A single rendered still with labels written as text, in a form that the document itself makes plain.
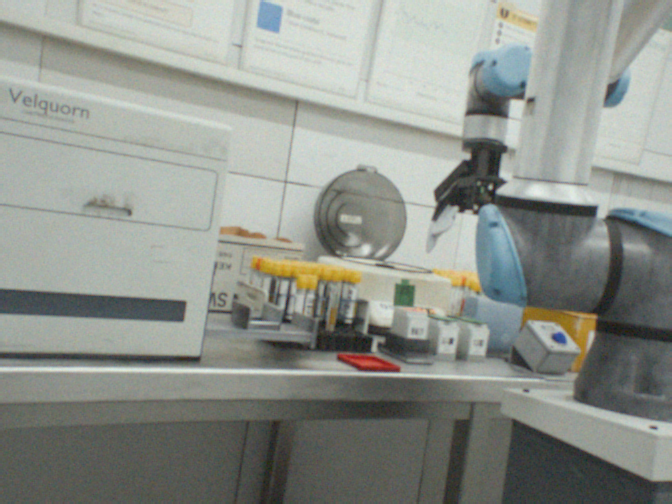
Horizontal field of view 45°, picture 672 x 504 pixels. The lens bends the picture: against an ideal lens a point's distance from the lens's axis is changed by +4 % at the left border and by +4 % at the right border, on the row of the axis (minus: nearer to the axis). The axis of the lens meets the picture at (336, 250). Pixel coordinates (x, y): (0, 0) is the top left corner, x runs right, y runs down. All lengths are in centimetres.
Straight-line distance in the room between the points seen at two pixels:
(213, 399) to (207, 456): 82
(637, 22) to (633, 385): 48
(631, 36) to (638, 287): 39
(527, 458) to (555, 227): 29
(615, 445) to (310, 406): 40
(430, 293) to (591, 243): 63
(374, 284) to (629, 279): 63
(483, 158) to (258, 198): 57
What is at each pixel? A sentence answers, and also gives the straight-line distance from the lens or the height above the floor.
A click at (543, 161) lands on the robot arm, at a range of 94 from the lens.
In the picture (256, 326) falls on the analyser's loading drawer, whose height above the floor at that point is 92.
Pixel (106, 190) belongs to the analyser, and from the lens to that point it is 95.
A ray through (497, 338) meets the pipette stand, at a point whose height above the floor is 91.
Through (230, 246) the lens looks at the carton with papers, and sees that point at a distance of 132.
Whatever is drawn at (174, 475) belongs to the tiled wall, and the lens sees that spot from 179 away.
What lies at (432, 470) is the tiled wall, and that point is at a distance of 216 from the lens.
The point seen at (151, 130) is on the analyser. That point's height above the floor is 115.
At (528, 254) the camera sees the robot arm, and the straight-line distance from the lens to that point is 92.
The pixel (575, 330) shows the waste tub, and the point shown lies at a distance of 144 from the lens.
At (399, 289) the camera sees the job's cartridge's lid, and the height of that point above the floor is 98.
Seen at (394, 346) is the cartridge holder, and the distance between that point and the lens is 125.
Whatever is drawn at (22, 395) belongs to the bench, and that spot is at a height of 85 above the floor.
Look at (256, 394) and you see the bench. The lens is 102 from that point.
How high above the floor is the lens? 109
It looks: 3 degrees down
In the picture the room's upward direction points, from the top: 9 degrees clockwise
